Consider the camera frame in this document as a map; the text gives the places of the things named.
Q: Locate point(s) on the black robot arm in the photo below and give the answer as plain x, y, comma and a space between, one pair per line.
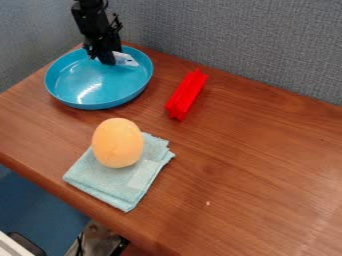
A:
92, 4

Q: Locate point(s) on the orange egg-shaped ball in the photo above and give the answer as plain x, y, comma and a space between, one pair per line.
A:
117, 143

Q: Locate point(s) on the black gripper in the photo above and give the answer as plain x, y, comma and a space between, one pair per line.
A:
100, 32

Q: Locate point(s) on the blue plate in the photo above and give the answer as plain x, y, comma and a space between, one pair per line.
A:
86, 85

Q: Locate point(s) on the red plastic block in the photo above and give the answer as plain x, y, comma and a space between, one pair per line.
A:
184, 95

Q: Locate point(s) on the white toothpaste tube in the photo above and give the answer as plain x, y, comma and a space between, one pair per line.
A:
124, 59

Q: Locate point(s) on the metal table leg bracket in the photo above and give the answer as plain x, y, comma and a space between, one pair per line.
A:
97, 241

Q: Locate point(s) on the light blue folded cloth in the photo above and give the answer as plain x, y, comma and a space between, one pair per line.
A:
120, 186

